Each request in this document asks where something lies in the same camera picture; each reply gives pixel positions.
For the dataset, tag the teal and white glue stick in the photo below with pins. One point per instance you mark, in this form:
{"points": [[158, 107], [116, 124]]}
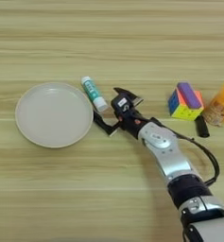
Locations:
{"points": [[93, 92]]}

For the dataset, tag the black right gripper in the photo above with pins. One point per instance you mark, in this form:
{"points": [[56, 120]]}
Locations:
{"points": [[130, 121]]}

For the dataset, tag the multicoloured puzzle cube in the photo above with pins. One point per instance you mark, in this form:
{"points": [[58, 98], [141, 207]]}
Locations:
{"points": [[179, 110]]}

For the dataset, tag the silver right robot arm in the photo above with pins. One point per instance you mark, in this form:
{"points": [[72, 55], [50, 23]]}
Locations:
{"points": [[170, 157]]}

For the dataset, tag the round beige plate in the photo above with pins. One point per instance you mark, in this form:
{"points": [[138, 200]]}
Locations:
{"points": [[53, 115]]}

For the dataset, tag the orange juice bottle white cap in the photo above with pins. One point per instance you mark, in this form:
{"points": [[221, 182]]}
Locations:
{"points": [[222, 107]]}

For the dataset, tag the small black cylinder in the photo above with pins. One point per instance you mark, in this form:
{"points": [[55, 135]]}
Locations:
{"points": [[202, 127]]}

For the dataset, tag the purple rectangular block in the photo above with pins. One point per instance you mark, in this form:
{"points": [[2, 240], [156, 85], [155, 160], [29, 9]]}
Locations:
{"points": [[189, 96]]}

